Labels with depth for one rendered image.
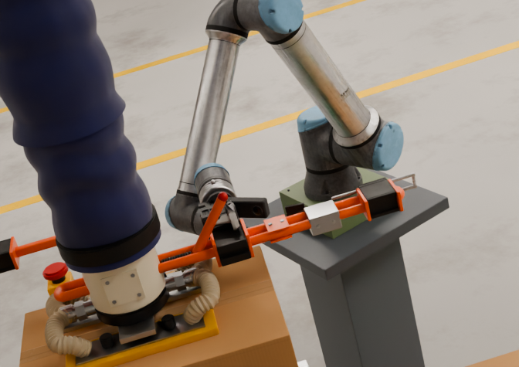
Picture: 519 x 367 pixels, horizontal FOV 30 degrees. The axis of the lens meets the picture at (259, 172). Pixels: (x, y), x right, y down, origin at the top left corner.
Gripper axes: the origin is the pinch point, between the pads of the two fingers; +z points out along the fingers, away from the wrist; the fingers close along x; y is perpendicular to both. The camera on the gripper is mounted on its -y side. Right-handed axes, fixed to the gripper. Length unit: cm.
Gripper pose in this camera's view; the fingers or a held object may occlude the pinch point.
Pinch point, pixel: (241, 239)
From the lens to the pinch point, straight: 218.4
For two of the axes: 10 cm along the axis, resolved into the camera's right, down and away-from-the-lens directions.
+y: -9.5, 2.9, -0.6
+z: 1.8, 4.0, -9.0
